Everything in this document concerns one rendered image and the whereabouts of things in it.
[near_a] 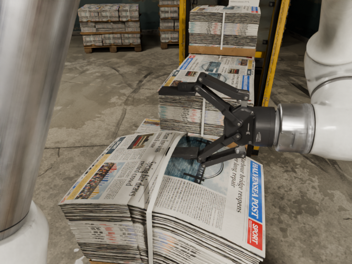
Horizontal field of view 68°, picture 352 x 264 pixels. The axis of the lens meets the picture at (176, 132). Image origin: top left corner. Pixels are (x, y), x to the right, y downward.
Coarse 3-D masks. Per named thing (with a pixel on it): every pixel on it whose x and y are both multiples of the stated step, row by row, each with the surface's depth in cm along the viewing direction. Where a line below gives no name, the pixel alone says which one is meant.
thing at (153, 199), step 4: (184, 132) 71; (180, 136) 64; (176, 140) 60; (172, 144) 59; (176, 144) 59; (172, 148) 57; (168, 152) 56; (172, 152) 57; (168, 156) 55; (164, 160) 54; (168, 160) 54; (164, 164) 53; (164, 168) 52; (160, 172) 52; (160, 176) 51; (160, 180) 51; (156, 184) 50; (156, 188) 50; (156, 192) 50; (152, 196) 49; (156, 196) 49; (152, 200) 49; (152, 204) 48; (148, 208) 48; (152, 208) 48
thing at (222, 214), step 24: (192, 168) 59; (216, 168) 61; (240, 168) 64; (192, 192) 53; (216, 192) 55; (240, 192) 57; (192, 216) 48; (216, 216) 50; (240, 216) 52; (264, 216) 54; (192, 240) 50; (216, 240) 48; (240, 240) 47; (264, 240) 49
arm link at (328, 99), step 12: (324, 84) 47; (336, 84) 46; (348, 84) 45; (312, 96) 50; (324, 96) 46; (336, 96) 44; (348, 96) 43; (324, 108) 44; (336, 108) 43; (348, 108) 42; (324, 120) 42; (336, 120) 42; (348, 120) 41; (324, 132) 42; (336, 132) 41; (348, 132) 41; (312, 144) 44; (324, 144) 43; (336, 144) 42; (348, 144) 41; (324, 156) 45; (336, 156) 44; (348, 156) 43
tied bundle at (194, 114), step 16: (160, 96) 105; (176, 96) 104; (192, 96) 102; (160, 112) 109; (176, 112) 107; (192, 112) 105; (208, 112) 104; (160, 128) 113; (176, 128) 111; (192, 128) 109; (208, 128) 107
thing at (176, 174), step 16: (192, 144) 67; (160, 160) 61; (176, 160) 61; (192, 160) 61; (144, 176) 56; (176, 176) 56; (144, 192) 52; (160, 192) 52; (176, 192) 52; (128, 208) 50; (144, 208) 49; (160, 208) 49; (176, 208) 49; (144, 224) 52; (160, 224) 50; (144, 240) 53; (160, 240) 52; (144, 256) 56; (160, 256) 54
